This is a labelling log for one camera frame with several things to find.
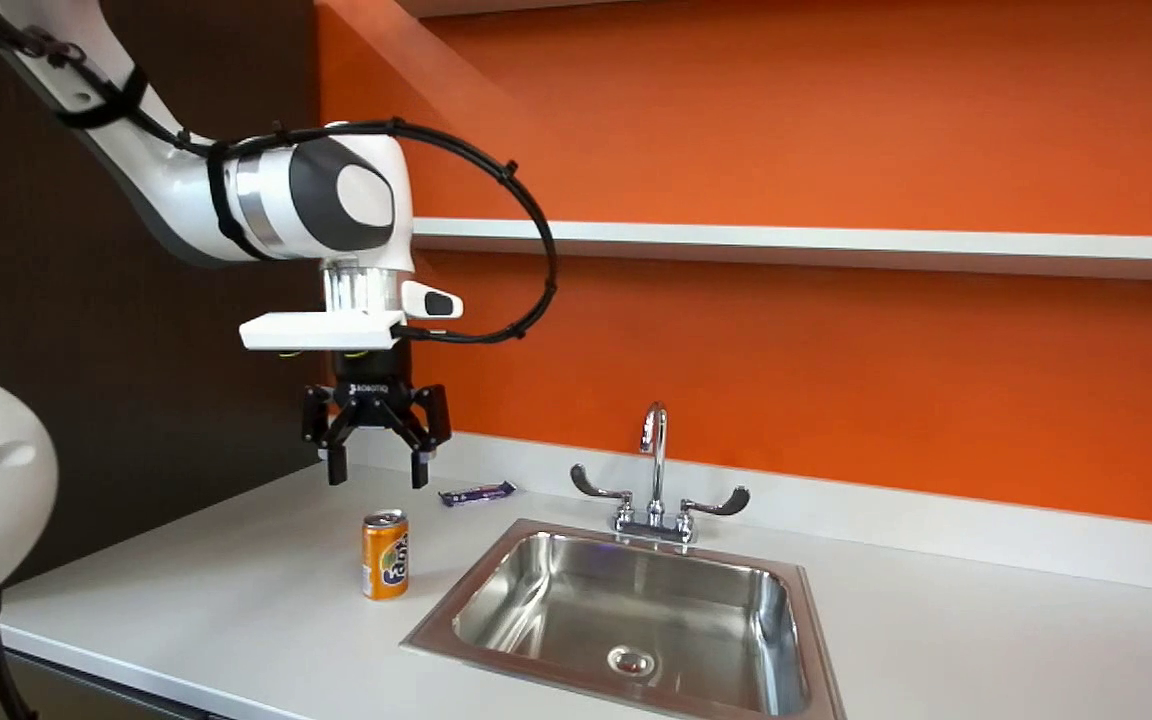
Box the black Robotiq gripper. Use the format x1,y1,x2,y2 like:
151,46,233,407
298,342,454,491

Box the orange soda can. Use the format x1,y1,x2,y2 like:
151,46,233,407
358,504,410,603

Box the stainless steel sink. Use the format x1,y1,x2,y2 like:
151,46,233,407
400,517,846,720

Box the round sink drain strainer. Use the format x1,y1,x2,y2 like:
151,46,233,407
602,643,660,681

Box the purple snack wrapper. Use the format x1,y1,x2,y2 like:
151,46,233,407
434,480,519,512

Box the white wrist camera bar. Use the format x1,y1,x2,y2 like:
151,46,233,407
237,309,410,354

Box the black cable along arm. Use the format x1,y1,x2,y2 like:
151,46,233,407
0,0,563,346

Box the chrome two-handle faucet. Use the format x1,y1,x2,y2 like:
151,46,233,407
567,398,756,557

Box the white wall shelf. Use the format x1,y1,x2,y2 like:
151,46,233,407
406,212,1152,285

